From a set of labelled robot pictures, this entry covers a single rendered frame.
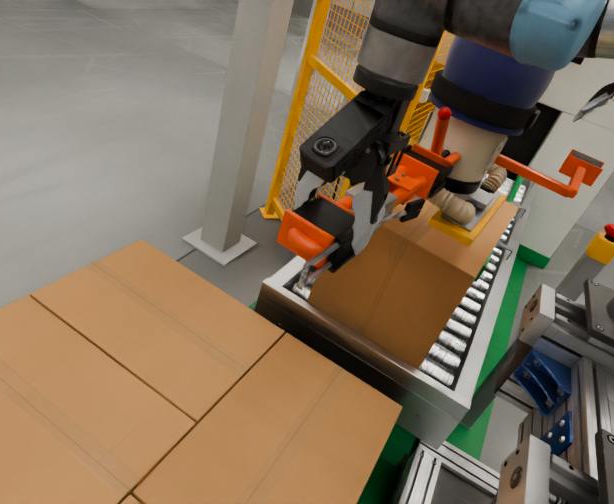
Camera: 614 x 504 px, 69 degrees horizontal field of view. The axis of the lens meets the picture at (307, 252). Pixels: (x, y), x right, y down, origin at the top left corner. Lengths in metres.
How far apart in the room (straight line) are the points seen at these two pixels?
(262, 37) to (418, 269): 1.21
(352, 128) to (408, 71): 0.08
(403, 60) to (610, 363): 0.87
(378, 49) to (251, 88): 1.61
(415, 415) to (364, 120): 1.09
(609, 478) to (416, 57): 0.61
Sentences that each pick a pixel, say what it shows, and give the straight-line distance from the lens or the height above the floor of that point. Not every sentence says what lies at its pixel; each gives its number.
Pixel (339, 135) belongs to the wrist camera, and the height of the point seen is 1.36.
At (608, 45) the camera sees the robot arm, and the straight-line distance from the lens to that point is 0.57.
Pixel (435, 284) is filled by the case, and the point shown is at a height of 0.87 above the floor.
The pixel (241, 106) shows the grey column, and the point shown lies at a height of 0.82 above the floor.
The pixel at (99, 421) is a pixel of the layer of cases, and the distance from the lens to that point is 1.16.
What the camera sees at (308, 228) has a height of 1.23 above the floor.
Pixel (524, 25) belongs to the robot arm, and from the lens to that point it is 0.45.
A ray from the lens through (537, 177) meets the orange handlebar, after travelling 1.14.
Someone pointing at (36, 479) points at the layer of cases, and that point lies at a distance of 1.11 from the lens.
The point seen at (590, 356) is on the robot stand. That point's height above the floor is 0.95.
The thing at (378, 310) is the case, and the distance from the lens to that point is 1.34.
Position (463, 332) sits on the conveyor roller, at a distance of 1.71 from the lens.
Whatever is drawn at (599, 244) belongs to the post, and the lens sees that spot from 1.68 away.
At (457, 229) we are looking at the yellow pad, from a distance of 1.00.
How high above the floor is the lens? 1.52
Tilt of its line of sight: 34 degrees down
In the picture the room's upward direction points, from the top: 19 degrees clockwise
